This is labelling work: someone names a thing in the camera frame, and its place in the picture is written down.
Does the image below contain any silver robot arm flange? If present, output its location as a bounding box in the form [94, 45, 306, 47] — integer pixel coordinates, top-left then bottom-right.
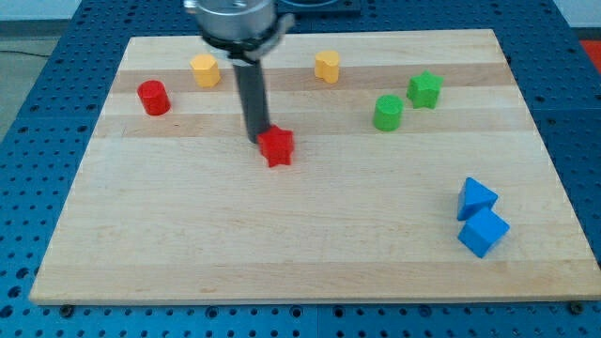
[182, 0, 295, 66]

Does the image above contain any green cylinder block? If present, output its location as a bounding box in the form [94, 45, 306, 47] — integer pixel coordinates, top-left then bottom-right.
[373, 95, 404, 131]

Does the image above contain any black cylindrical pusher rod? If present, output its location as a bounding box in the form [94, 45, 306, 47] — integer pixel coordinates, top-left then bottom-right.
[234, 60, 270, 144]

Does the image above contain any blue cube block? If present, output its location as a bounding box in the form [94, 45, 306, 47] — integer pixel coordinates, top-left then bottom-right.
[457, 208, 510, 258]

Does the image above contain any black floor cable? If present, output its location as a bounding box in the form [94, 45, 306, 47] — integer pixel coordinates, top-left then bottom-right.
[0, 48, 52, 59]

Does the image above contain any red star block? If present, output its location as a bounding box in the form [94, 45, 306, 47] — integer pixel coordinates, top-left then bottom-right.
[257, 125, 295, 167]

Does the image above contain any blue triangle block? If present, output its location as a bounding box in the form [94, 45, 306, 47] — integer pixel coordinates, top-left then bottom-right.
[456, 177, 499, 221]

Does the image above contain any yellow hexagon block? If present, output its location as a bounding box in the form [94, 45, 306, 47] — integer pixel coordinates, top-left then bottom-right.
[190, 54, 221, 88]

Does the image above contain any wooden board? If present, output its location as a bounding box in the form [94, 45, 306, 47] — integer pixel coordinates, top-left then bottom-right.
[30, 29, 600, 305]

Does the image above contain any green star block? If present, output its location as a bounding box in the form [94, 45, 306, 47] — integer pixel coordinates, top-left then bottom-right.
[407, 70, 444, 109]

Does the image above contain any yellow heart block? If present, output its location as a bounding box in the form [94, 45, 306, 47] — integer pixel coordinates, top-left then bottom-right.
[314, 50, 340, 84]

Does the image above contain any red cylinder block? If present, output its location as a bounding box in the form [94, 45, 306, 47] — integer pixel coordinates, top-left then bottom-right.
[137, 80, 171, 116]

